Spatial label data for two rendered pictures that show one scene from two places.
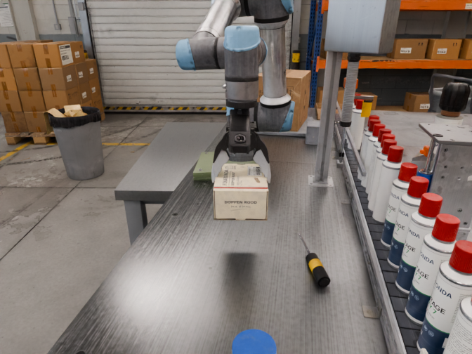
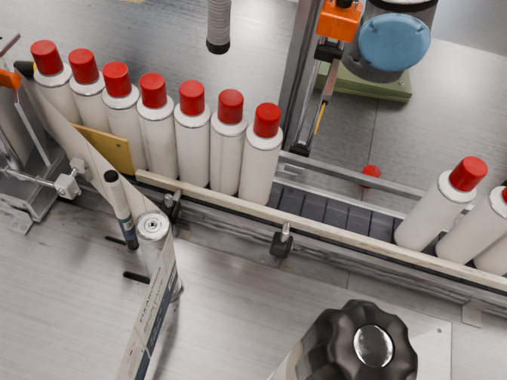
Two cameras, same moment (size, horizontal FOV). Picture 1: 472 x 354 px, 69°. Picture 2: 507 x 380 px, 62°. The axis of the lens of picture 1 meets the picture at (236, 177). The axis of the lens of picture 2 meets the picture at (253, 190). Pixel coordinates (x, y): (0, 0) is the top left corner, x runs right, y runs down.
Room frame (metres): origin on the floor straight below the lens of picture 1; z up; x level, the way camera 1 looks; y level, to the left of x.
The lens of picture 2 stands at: (1.09, -0.83, 1.47)
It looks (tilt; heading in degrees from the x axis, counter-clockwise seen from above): 56 degrees down; 87
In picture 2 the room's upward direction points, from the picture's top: 10 degrees clockwise
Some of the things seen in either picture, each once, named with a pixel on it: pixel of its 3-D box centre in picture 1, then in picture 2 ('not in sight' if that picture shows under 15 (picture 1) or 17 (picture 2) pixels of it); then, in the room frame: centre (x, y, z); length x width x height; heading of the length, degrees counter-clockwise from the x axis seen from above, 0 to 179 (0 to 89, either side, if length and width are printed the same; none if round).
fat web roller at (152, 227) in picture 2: not in sight; (160, 259); (1.00, -0.62, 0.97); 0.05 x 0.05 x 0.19
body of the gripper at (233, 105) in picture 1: (241, 124); not in sight; (0.79, -0.01, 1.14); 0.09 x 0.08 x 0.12; 179
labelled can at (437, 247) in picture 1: (433, 270); not in sight; (0.46, -0.33, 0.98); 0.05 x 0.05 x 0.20
